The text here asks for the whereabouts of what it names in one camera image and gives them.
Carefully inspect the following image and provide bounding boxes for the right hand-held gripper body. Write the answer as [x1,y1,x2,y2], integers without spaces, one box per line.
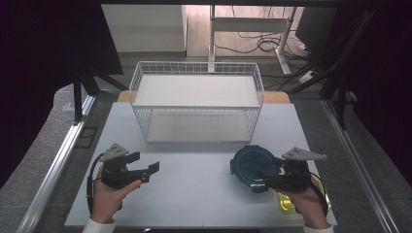
[265,147,328,192]

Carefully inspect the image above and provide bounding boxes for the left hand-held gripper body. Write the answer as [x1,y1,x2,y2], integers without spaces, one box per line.
[98,143,144,190]

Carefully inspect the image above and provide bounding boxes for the dark blue round lid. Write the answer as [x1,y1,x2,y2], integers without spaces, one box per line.
[229,145,284,194]

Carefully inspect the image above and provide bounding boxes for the person's left hand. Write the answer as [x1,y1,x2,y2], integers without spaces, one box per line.
[89,166,144,225]

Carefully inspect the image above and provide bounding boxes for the person's right hand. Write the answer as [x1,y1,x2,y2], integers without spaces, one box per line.
[281,176,330,229]

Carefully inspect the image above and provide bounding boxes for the yellow-green transparent container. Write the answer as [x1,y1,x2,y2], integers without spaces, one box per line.
[275,177,332,216]

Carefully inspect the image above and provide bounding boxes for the tan wooden board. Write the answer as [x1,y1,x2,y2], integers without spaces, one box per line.
[117,89,292,105]

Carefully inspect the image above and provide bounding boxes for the black metal stand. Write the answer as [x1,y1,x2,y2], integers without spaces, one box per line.
[285,9,378,131]
[72,64,129,126]

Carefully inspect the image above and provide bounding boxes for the white power strip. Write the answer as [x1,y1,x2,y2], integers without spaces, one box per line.
[296,70,316,85]

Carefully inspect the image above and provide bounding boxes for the dark curtain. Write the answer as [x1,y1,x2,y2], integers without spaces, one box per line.
[0,0,124,189]
[324,0,412,180]

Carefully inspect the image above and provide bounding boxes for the white cabinet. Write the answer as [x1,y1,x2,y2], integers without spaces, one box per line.
[100,3,189,54]

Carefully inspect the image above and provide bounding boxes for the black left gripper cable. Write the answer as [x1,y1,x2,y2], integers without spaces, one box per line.
[85,152,105,216]

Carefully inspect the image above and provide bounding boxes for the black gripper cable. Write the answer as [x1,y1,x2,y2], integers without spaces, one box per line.
[85,152,105,216]
[310,172,330,217]

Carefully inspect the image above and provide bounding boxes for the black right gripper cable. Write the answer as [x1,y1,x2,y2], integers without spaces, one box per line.
[310,172,330,217]

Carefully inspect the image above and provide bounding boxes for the aluminium rail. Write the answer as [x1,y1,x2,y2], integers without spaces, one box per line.
[15,94,97,233]
[321,98,400,233]

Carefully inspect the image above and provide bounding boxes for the black floor cables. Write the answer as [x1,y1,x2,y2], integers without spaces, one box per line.
[213,5,314,63]

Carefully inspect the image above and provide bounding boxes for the white desk frame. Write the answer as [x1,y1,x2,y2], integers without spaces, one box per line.
[208,4,298,77]

